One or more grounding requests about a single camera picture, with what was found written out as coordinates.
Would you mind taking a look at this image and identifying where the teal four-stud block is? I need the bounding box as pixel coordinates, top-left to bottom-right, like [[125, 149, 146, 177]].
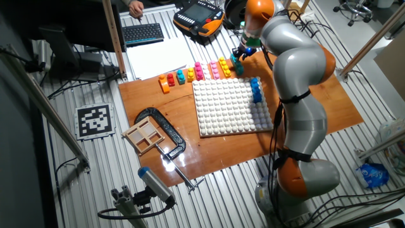
[[230, 53, 245, 77]]

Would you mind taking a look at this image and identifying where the small wooden compartment frame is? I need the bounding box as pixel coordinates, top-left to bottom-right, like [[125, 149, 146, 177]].
[[121, 116, 166, 156]]

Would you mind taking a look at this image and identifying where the grey camera with blue end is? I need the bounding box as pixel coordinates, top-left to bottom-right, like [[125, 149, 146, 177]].
[[137, 166, 177, 205]]

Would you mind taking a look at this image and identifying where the white studded baseplate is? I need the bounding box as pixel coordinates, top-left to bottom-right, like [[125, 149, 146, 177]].
[[192, 75, 275, 138]]

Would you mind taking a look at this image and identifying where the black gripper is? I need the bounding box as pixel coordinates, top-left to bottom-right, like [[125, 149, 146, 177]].
[[232, 46, 256, 63]]

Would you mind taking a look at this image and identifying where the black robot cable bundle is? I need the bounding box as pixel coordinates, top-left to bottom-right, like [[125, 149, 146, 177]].
[[265, 101, 287, 228]]

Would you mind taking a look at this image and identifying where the orange sloped block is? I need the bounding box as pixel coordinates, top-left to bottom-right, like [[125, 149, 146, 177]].
[[158, 74, 171, 95]]

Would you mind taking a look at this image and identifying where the magenta three-stud block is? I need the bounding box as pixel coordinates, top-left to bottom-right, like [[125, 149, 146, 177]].
[[193, 61, 205, 82]]

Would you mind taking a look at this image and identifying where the blue plastic bag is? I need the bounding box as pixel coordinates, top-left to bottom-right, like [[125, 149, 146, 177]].
[[354, 162, 390, 189]]

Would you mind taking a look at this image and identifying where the light pink four-stud block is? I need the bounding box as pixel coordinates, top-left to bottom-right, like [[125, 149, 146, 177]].
[[209, 60, 221, 81]]

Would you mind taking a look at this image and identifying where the black computer keyboard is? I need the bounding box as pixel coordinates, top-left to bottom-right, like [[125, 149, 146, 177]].
[[121, 23, 166, 47]]

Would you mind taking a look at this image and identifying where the black round spool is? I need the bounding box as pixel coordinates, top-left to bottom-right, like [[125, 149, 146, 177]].
[[223, 0, 251, 30]]

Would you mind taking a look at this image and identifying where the wooden upright post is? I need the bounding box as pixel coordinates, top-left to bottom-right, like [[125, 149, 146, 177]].
[[101, 0, 128, 80]]

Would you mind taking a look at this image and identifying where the black computer monitor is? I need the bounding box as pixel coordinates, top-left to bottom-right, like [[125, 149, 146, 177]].
[[30, 0, 127, 82]]

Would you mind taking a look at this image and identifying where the black and white marker plate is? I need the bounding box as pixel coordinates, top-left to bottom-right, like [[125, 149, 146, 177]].
[[73, 103, 117, 141]]

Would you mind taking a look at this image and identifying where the slanted wooden post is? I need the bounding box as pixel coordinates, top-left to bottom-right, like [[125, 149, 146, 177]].
[[336, 3, 405, 82]]

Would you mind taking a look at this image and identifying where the person's bare hand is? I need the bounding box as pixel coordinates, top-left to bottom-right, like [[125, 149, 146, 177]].
[[128, 0, 146, 18]]

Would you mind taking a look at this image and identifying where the yellow four-stud block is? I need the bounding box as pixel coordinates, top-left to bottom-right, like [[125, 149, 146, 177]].
[[218, 56, 232, 79]]

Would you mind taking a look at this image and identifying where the black C-clamp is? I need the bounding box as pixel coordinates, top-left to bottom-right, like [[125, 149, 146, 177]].
[[134, 106, 206, 193]]

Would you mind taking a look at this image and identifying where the black camera cable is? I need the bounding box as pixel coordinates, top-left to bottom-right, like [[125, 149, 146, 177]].
[[97, 196, 175, 221]]

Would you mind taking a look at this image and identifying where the orange and black teach pendant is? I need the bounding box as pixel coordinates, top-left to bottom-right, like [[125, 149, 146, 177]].
[[172, 0, 225, 39]]

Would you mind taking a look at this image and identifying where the white paper stack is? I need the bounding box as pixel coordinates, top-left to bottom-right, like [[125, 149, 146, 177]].
[[125, 37, 196, 81]]

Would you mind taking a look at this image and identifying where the brown cardboard box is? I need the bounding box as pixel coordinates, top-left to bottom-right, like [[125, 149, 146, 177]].
[[373, 37, 405, 103]]

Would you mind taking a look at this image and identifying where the long aluminium profile bar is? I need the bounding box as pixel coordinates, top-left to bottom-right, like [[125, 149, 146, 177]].
[[0, 44, 92, 174]]

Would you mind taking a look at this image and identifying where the office chair base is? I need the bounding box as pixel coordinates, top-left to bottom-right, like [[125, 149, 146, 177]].
[[332, 0, 375, 27]]

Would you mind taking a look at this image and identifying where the wooden work board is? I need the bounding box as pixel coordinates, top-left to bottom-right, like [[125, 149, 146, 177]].
[[118, 50, 365, 188]]

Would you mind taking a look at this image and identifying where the white four-stud block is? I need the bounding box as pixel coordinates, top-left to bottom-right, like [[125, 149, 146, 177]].
[[202, 62, 213, 80]]

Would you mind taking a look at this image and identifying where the aluminium camera mount profile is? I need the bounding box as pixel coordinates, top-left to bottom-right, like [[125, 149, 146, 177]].
[[110, 185, 150, 228]]

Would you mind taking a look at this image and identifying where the teal two-stud block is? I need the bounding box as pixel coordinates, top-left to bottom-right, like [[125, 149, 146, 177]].
[[175, 69, 187, 86]]

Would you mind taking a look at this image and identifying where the clear plastic bag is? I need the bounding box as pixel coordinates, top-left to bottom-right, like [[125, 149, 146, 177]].
[[378, 118, 405, 177]]

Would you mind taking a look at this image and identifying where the short aluminium profile bar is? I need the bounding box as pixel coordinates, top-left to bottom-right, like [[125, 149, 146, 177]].
[[354, 128, 405, 161]]

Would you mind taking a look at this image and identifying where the blue four-stud block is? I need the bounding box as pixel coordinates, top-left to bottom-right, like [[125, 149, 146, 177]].
[[249, 77, 264, 105]]

